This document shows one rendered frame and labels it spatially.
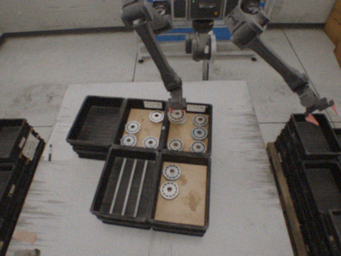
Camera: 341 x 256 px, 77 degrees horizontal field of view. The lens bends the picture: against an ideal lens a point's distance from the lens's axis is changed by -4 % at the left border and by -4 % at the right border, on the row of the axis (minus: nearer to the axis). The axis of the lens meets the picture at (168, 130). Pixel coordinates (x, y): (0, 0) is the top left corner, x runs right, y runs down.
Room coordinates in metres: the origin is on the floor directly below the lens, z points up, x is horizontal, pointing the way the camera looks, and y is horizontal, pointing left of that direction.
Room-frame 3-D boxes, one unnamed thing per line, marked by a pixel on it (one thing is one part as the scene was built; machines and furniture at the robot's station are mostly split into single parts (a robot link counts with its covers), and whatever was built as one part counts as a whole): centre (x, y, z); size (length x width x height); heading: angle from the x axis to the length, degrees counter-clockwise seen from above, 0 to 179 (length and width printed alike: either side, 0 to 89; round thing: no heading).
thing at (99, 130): (0.94, 0.47, 0.87); 0.40 x 0.30 x 0.11; 170
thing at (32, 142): (1.10, 1.26, 0.41); 0.31 x 0.02 x 0.16; 177
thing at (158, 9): (1.23, 0.00, 1.45); 0.09 x 0.08 x 0.12; 87
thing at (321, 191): (0.54, -1.16, 0.31); 0.40 x 0.30 x 0.34; 177
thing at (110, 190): (0.50, 0.24, 0.87); 0.40 x 0.30 x 0.11; 170
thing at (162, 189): (0.45, 0.01, 0.86); 0.10 x 0.10 x 0.01
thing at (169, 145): (0.74, -0.04, 0.86); 0.10 x 0.10 x 0.01
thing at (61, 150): (0.94, 0.80, 0.70); 0.33 x 0.23 x 0.01; 177
